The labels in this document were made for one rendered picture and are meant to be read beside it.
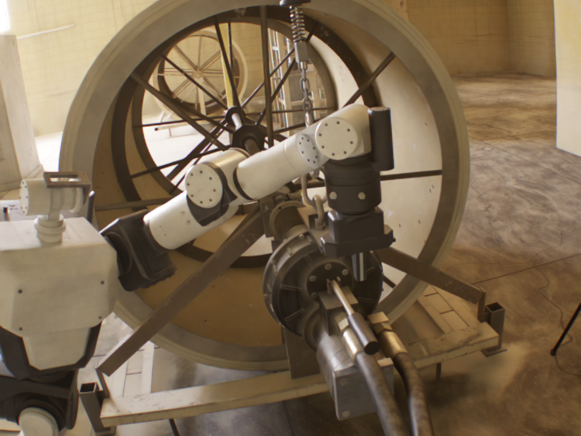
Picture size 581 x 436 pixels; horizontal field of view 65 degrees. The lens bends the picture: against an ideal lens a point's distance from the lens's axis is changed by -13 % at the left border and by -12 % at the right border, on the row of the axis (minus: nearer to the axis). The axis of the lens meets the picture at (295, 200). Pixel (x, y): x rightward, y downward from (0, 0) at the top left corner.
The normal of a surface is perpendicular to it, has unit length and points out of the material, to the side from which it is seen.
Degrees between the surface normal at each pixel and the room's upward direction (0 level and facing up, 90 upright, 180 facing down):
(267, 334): 7
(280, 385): 0
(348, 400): 90
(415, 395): 14
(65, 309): 101
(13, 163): 90
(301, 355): 90
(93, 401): 90
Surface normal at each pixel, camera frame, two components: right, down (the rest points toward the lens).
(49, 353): 0.66, 0.35
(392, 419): -0.26, -0.75
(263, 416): -0.11, -0.94
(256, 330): 0.10, -0.95
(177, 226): -0.40, 0.31
